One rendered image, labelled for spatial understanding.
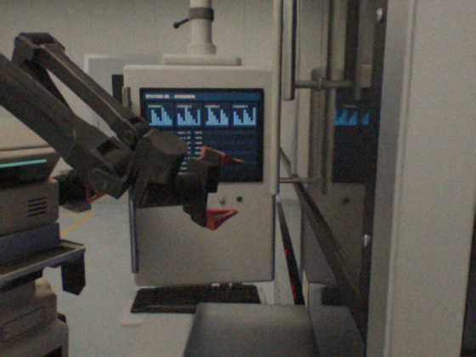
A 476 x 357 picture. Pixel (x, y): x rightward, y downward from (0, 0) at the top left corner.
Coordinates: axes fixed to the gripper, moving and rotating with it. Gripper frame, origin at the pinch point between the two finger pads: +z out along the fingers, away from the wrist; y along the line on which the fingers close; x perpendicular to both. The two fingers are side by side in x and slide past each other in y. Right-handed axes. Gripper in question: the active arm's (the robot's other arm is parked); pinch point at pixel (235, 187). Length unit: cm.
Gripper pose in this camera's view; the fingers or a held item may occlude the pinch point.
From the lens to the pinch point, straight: 77.1
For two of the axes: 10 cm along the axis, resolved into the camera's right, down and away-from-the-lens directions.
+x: 5.9, 2.5, -7.6
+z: 7.9, -0.3, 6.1
